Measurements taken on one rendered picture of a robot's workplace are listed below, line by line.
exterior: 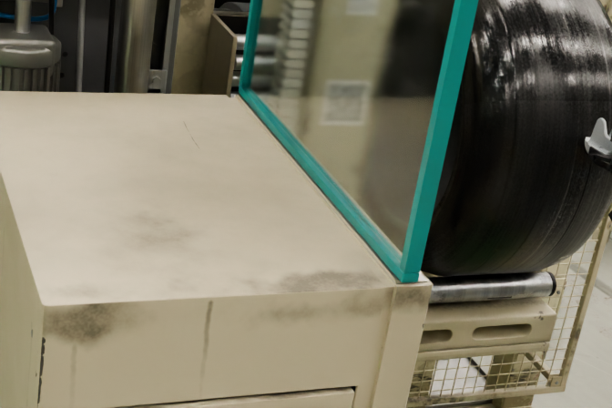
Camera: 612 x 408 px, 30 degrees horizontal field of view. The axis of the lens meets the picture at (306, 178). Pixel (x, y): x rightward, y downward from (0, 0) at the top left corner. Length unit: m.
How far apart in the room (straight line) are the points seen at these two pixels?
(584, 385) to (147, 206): 2.54
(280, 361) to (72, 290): 0.23
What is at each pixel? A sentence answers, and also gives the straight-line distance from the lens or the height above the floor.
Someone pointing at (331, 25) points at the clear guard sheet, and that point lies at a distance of 1.34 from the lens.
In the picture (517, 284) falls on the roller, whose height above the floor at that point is 0.91.
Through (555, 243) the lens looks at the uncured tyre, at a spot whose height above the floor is 1.04.
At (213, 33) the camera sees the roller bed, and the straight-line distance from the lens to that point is 2.25.
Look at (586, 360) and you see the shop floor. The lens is 3.78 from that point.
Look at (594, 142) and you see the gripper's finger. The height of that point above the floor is 1.25.
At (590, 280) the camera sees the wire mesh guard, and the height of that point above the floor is 0.62.
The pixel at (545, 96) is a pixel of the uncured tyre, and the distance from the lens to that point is 1.77.
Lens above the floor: 1.80
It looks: 23 degrees down
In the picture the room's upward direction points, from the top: 9 degrees clockwise
